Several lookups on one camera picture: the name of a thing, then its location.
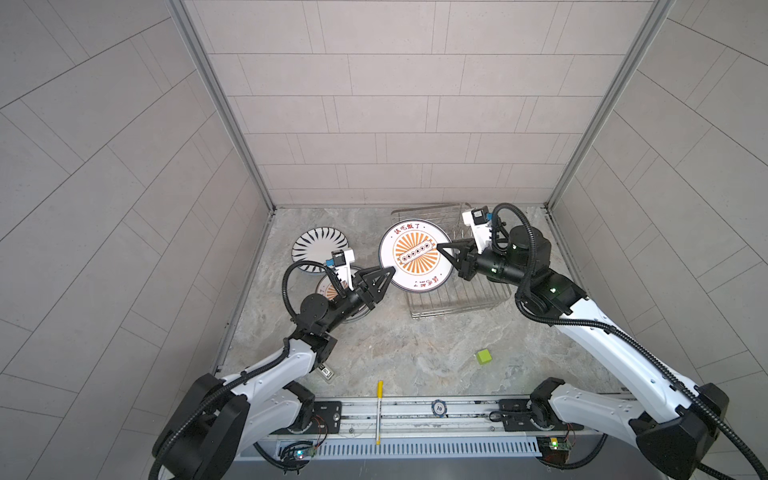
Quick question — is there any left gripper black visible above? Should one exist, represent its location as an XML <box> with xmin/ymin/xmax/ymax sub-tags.
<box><xmin>317</xmin><ymin>269</ymin><xmax>391</xmax><ymax>337</ymax></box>

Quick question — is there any black striped white plate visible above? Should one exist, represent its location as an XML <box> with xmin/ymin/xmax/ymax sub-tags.
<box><xmin>291</xmin><ymin>226</ymin><xmax>349</xmax><ymax>264</ymax></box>

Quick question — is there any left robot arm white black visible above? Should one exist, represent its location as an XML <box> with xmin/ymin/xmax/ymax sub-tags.
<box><xmin>148</xmin><ymin>267</ymin><xmax>396</xmax><ymax>479</ymax></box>

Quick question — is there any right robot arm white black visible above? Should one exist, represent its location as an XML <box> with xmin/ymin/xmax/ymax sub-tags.
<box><xmin>437</xmin><ymin>225</ymin><xmax>731</xmax><ymax>479</ymax></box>

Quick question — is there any green cube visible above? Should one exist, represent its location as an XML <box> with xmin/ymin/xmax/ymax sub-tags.
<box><xmin>475</xmin><ymin>349</ymin><xmax>493</xmax><ymax>365</ymax></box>

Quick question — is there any black silver remote tool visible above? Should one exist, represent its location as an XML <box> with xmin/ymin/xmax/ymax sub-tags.
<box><xmin>320</xmin><ymin>365</ymin><xmax>335</xmax><ymax>382</ymax></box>

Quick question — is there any yellow white pen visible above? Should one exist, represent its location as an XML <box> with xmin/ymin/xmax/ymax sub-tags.
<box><xmin>375</xmin><ymin>380</ymin><xmax>384</xmax><ymax>447</ymax></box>

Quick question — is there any round blue white token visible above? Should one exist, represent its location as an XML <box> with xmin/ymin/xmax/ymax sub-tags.
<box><xmin>431</xmin><ymin>399</ymin><xmax>447</xmax><ymax>418</ymax></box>

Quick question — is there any left circuit board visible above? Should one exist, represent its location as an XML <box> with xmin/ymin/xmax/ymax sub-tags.
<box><xmin>279</xmin><ymin>441</ymin><xmax>316</xmax><ymax>470</ymax></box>

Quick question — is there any circuit board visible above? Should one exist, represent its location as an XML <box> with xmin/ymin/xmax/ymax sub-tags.
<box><xmin>536</xmin><ymin>436</ymin><xmax>573</xmax><ymax>465</ymax></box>
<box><xmin>279</xmin><ymin>441</ymin><xmax>316</xmax><ymax>470</ymax></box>

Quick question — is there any right circuit board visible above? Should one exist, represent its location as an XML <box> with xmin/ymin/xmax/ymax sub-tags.
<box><xmin>536</xmin><ymin>436</ymin><xmax>573</xmax><ymax>465</ymax></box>

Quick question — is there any metal wire dish rack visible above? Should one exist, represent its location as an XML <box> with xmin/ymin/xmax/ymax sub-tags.
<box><xmin>391</xmin><ymin>202</ymin><xmax>512</xmax><ymax>320</ymax></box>

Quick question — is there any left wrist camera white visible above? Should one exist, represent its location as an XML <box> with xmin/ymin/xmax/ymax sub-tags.
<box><xmin>326</xmin><ymin>248</ymin><xmax>355</xmax><ymax>289</ymax></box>

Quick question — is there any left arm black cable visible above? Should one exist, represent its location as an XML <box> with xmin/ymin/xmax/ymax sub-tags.
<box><xmin>146</xmin><ymin>259</ymin><xmax>334</xmax><ymax>480</ymax></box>

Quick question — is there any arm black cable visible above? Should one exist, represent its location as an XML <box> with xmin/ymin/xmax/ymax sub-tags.
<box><xmin>146</xmin><ymin>259</ymin><xmax>334</xmax><ymax>480</ymax></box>
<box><xmin>490</xmin><ymin>202</ymin><xmax>768</xmax><ymax>480</ymax></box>

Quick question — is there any aluminium mounting rail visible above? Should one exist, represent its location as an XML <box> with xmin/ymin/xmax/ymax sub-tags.
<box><xmin>266</xmin><ymin>394</ymin><xmax>599</xmax><ymax>444</ymax></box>

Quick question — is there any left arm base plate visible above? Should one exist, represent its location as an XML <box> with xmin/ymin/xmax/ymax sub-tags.
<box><xmin>287</xmin><ymin>401</ymin><xmax>342</xmax><ymax>435</ymax></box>

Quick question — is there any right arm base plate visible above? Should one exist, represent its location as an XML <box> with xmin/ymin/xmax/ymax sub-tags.
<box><xmin>488</xmin><ymin>399</ymin><xmax>584</xmax><ymax>432</ymax></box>

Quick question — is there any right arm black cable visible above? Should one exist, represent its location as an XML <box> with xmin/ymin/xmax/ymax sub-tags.
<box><xmin>490</xmin><ymin>202</ymin><xmax>768</xmax><ymax>480</ymax></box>

